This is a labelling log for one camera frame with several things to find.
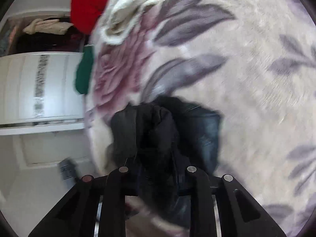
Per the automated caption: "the beige hanging coat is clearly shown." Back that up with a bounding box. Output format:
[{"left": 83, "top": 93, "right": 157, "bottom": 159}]
[{"left": 23, "top": 19, "right": 73, "bottom": 35}]

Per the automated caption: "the white sliding-door wardrobe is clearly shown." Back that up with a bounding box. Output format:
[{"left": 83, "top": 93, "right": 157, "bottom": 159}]
[{"left": 1, "top": 11, "right": 87, "bottom": 136}]

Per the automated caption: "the grey gloved right hand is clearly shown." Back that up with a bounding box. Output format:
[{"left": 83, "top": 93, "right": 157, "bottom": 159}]
[{"left": 125, "top": 196, "right": 183, "bottom": 236}]

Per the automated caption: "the black leather jacket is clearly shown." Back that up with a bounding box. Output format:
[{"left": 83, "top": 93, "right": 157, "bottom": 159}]
[{"left": 110, "top": 96, "right": 221, "bottom": 228}]

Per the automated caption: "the floral fleece bed blanket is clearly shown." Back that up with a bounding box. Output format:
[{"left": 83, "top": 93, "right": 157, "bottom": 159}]
[{"left": 85, "top": 0, "right": 315, "bottom": 236}]

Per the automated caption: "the green folded garment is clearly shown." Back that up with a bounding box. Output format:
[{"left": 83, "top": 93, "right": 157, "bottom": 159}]
[{"left": 74, "top": 45, "right": 94, "bottom": 95}]

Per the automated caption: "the cream fleece folded garment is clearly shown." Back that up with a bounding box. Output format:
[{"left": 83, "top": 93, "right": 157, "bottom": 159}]
[{"left": 98, "top": 0, "right": 159, "bottom": 45}]

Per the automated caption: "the red quilt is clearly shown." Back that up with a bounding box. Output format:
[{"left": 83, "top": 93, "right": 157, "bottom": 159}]
[{"left": 70, "top": 0, "right": 108, "bottom": 35}]

